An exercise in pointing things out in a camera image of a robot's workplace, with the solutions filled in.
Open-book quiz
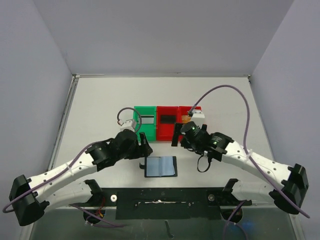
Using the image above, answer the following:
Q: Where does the red plastic bin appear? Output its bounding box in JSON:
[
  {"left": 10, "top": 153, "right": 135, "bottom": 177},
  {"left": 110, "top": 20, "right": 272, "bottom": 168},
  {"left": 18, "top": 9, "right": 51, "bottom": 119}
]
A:
[
  {"left": 156, "top": 106, "right": 179, "bottom": 142},
  {"left": 177, "top": 106, "right": 202, "bottom": 123}
]

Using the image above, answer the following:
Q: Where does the black leather card holder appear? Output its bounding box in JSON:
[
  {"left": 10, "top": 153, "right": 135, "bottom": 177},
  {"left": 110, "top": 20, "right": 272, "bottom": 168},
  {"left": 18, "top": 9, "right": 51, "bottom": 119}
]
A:
[{"left": 139, "top": 156, "right": 178, "bottom": 178}]

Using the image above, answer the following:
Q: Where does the green plastic bin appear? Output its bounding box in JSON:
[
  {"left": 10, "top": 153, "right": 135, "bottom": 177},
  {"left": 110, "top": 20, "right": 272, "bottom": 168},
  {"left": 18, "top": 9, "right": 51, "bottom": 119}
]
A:
[{"left": 134, "top": 106, "right": 157, "bottom": 142}]

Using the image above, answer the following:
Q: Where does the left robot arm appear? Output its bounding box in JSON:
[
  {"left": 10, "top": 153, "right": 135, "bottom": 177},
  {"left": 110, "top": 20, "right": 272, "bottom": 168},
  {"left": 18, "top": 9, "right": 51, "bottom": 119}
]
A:
[{"left": 2, "top": 129, "right": 153, "bottom": 227}]

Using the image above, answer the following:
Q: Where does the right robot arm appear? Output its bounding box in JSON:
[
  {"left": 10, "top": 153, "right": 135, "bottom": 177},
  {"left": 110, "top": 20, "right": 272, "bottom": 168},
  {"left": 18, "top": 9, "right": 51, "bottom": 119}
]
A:
[{"left": 171, "top": 121, "right": 309, "bottom": 215}]

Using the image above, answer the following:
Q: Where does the gold credit card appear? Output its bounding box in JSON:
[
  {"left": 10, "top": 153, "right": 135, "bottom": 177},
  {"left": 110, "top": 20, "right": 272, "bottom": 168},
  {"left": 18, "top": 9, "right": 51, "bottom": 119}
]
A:
[{"left": 181, "top": 115, "right": 192, "bottom": 124}]

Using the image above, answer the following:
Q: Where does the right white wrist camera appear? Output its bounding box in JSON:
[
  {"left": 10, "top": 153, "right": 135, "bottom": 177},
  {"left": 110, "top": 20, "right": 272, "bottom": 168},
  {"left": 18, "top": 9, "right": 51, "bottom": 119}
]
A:
[{"left": 188, "top": 109, "right": 205, "bottom": 127}]

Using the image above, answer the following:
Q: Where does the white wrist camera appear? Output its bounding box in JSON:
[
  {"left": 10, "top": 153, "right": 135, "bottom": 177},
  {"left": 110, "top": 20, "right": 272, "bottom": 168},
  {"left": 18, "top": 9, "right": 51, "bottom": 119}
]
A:
[
  {"left": 117, "top": 119, "right": 137, "bottom": 132},
  {"left": 188, "top": 109, "right": 205, "bottom": 127}
]

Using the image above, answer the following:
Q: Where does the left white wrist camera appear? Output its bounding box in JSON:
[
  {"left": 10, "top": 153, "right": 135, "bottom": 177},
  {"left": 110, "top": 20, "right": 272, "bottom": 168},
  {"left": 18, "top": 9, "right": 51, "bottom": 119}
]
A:
[{"left": 117, "top": 119, "right": 137, "bottom": 132}]

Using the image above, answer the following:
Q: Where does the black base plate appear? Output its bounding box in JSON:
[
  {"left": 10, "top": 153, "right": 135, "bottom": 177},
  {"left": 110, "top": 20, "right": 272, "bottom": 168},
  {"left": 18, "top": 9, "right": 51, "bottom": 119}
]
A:
[{"left": 79, "top": 187, "right": 240, "bottom": 220}]

